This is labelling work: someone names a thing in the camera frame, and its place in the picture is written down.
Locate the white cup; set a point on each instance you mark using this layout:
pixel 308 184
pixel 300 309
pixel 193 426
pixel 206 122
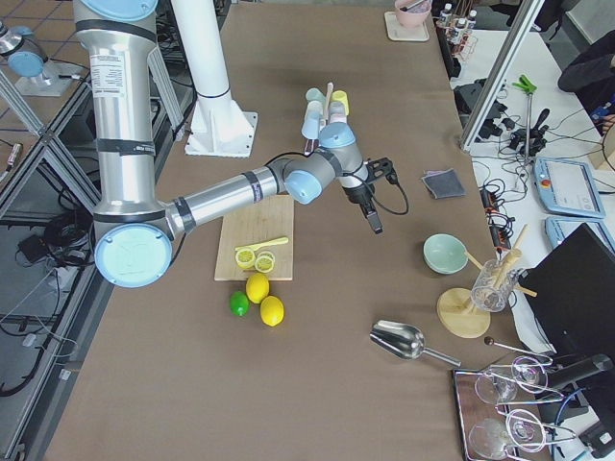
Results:
pixel 315 107

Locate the mint green cup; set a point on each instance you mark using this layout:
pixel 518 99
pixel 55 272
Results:
pixel 315 94

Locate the green lime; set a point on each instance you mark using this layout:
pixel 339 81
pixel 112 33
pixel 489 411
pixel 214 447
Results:
pixel 239 303

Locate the white wire cup rack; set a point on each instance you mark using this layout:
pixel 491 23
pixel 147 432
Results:
pixel 311 145

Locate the wooden cutting board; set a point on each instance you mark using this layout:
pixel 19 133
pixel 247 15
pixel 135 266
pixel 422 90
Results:
pixel 269 219

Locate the pink bowl of ice cubes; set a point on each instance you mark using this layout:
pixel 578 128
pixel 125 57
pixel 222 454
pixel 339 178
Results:
pixel 412 13

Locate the wooden mug tree stand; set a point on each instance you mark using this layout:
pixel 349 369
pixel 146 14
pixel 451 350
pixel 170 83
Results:
pixel 457 312

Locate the green handled grabber tool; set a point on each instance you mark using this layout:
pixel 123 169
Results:
pixel 528 87

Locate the glass mug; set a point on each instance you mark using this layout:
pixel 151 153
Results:
pixel 493 286

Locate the whole yellow lemon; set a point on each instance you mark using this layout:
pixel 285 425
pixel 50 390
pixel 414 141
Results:
pixel 257 287
pixel 271 311

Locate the beige plastic tray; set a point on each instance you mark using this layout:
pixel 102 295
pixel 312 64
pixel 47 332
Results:
pixel 412 29

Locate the light blue cup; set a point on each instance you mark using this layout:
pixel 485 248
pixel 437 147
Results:
pixel 312 125

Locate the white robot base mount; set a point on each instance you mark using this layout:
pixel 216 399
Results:
pixel 219 127

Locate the shiny metal scoop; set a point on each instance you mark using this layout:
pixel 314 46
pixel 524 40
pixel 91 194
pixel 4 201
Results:
pixel 406 341

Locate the yellow cup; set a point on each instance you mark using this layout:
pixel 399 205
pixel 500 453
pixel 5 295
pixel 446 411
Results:
pixel 340 96

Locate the lemon slice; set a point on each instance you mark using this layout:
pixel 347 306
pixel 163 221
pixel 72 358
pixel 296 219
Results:
pixel 265 262
pixel 245 258

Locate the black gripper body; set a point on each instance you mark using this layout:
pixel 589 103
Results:
pixel 358 196

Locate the yellow plastic knife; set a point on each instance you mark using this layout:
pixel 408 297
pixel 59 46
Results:
pixel 268 243

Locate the grey folded cloth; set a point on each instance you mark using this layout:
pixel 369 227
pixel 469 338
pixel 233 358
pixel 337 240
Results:
pixel 443 184

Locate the green ceramic bowl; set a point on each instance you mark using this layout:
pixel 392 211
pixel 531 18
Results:
pixel 444 254

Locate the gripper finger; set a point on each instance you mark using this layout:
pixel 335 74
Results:
pixel 372 217

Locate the blue teach pendant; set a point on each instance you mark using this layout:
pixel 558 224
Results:
pixel 566 187
pixel 558 228

